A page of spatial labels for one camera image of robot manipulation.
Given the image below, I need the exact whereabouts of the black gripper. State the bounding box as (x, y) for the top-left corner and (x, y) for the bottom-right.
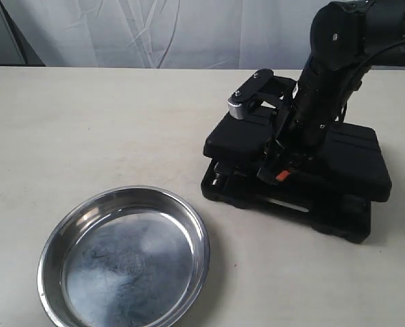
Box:
(257, 64), (351, 185)

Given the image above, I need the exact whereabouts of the black plastic tool case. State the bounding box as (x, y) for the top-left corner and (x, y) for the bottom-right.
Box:
(201, 106), (392, 244)

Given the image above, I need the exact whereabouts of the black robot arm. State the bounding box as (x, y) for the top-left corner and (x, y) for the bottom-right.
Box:
(257, 1), (405, 184)

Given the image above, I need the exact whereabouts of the white backdrop curtain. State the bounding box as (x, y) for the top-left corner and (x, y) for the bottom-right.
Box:
(0, 1), (331, 69)

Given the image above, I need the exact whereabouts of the round stainless steel tray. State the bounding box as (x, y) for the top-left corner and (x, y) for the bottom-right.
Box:
(37, 185), (210, 326)

